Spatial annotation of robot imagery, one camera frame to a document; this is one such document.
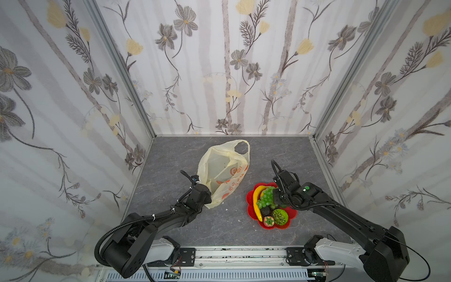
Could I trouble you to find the green fake grapes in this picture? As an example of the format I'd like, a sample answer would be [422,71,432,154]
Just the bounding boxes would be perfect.
[257,186,278,210]

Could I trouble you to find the green bumpy fake fruit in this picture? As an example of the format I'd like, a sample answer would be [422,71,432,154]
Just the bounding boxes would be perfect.
[272,209,290,226]

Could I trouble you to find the yellow fake banana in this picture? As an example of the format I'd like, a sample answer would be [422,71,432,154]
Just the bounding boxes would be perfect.
[253,185,268,222]

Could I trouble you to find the yellow plastic bag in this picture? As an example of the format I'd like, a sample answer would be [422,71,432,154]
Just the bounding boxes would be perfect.
[197,140,250,209]

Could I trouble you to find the red flower-shaped plate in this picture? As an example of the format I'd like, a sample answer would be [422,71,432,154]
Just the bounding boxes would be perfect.
[246,182,297,230]

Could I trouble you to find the dark fake avocado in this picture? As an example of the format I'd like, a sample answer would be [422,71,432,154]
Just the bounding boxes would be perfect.
[260,206,272,218]

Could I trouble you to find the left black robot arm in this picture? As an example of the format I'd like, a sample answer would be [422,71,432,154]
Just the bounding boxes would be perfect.
[94,183,211,278]

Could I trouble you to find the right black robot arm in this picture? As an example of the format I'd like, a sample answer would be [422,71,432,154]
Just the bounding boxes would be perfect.
[272,164,410,282]

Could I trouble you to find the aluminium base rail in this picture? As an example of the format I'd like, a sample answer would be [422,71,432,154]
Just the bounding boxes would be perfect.
[128,246,364,282]

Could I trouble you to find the white perforated cable duct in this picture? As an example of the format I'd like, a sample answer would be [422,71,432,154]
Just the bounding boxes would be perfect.
[105,269,316,282]

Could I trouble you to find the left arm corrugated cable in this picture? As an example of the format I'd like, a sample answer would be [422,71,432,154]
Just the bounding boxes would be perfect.
[93,213,156,267]

